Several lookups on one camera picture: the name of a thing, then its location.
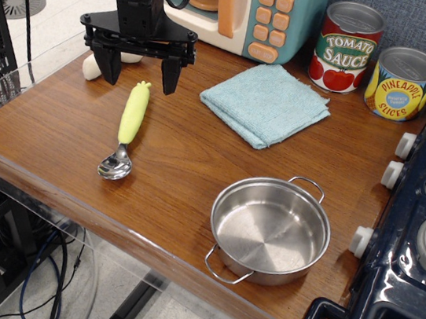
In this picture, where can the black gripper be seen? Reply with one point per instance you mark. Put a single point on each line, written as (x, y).
(168, 40)

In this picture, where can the white toy mushroom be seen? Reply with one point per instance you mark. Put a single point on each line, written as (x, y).
(90, 68)

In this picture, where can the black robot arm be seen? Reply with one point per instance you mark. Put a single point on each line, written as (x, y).
(140, 27)

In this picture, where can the red tomato sauce can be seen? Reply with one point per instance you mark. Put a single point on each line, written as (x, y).
(348, 39)

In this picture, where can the yellow pineapple slices can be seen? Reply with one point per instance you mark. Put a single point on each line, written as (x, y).
(397, 89)

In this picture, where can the light blue folded cloth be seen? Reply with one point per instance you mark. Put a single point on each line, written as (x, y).
(265, 105)

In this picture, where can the teal toy microwave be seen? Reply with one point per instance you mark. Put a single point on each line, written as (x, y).
(267, 31)

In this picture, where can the round floor vent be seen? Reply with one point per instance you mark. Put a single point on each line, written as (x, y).
(18, 9)

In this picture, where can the stainless steel pot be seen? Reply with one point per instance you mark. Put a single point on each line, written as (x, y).
(267, 231)

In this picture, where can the black table leg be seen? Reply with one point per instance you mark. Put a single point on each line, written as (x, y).
(134, 303)

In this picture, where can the spoon with yellow-green handle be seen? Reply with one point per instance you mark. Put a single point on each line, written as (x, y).
(118, 164)

